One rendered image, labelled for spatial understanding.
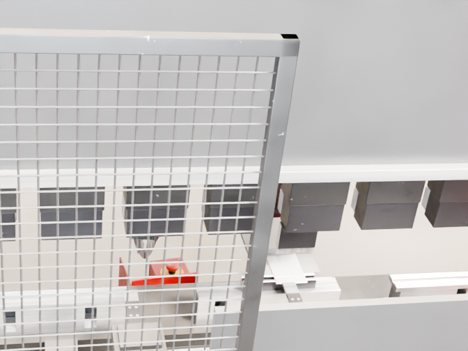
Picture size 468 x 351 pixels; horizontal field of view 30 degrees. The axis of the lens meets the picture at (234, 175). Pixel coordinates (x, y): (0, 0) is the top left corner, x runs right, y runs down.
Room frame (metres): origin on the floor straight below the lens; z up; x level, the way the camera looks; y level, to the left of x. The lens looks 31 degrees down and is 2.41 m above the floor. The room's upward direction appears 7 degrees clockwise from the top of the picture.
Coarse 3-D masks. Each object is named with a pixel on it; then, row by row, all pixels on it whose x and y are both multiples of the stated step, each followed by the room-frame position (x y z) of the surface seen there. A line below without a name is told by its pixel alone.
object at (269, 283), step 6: (264, 276) 1.85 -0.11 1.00; (270, 276) 1.86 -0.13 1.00; (306, 276) 1.88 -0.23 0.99; (312, 276) 1.89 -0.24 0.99; (240, 282) 1.84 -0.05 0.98; (264, 282) 1.83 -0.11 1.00; (270, 282) 1.83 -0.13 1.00; (312, 282) 1.87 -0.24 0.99; (264, 288) 1.83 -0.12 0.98; (270, 288) 1.84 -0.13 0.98; (276, 288) 1.84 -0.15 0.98; (282, 288) 1.84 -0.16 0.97; (300, 288) 1.86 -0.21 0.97; (306, 288) 1.86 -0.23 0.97
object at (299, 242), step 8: (280, 224) 1.85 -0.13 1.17; (280, 232) 1.84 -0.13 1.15; (296, 232) 1.85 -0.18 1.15; (304, 232) 1.86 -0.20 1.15; (312, 232) 1.86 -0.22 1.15; (280, 240) 1.84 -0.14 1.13; (288, 240) 1.85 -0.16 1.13; (296, 240) 1.85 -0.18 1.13; (304, 240) 1.86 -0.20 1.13; (312, 240) 1.86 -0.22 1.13; (280, 248) 1.84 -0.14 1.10; (288, 248) 1.85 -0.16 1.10; (296, 248) 1.86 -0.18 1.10; (304, 248) 1.87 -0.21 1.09; (312, 248) 1.88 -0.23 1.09
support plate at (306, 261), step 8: (272, 224) 2.10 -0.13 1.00; (272, 232) 2.06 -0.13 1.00; (248, 240) 2.01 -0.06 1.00; (272, 240) 2.02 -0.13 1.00; (248, 248) 1.97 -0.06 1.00; (304, 256) 1.96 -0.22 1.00; (312, 256) 1.97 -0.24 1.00; (304, 264) 1.93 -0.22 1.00; (312, 264) 1.93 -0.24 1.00; (304, 272) 1.89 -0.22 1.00
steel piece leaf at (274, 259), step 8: (272, 248) 1.95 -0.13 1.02; (272, 256) 1.94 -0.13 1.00; (280, 256) 1.95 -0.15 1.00; (288, 256) 1.95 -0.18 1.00; (296, 256) 1.96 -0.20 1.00; (272, 264) 1.91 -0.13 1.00; (280, 264) 1.91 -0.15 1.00; (288, 264) 1.92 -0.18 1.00; (296, 264) 1.92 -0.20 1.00; (272, 272) 1.87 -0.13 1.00; (280, 272) 1.88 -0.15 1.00; (288, 272) 1.88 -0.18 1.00; (296, 272) 1.88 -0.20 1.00
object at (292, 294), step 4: (284, 284) 1.82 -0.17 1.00; (288, 284) 1.83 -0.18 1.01; (292, 284) 1.83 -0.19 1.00; (284, 288) 1.81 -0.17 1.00; (288, 288) 1.81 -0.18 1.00; (292, 288) 1.81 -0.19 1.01; (296, 288) 1.81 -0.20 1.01; (288, 292) 1.79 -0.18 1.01; (292, 292) 1.79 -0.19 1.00; (296, 292) 1.79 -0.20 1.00; (288, 296) 1.78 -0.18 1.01; (292, 296) 1.78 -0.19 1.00; (296, 296) 1.78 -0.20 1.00; (300, 296) 1.78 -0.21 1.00; (288, 300) 1.76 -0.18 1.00; (292, 300) 1.76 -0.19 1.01; (296, 300) 1.76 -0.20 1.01; (300, 300) 1.77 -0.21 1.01
